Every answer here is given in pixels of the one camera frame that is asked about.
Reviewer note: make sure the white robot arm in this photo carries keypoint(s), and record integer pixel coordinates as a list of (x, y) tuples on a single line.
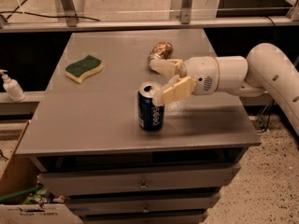
[(265, 69)]

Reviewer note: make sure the brown soda can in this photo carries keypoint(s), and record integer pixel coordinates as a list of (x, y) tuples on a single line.
[(163, 50)]

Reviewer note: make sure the metal frame rail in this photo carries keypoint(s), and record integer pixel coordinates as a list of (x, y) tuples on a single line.
[(84, 15)]

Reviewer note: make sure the grey drawer cabinet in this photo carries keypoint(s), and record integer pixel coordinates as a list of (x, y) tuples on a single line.
[(86, 141)]

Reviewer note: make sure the blue pepsi can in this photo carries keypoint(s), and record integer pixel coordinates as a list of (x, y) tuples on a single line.
[(150, 116)]

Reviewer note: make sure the green yellow sponge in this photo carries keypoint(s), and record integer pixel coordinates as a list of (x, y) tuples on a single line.
[(84, 68)]

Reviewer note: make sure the cardboard box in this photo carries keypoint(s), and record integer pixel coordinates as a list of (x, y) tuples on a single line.
[(18, 178)]

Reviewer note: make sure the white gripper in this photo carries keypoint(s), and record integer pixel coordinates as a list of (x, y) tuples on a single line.
[(202, 75)]

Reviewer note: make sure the white pump bottle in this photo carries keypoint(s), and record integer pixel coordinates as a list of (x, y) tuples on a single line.
[(12, 87)]

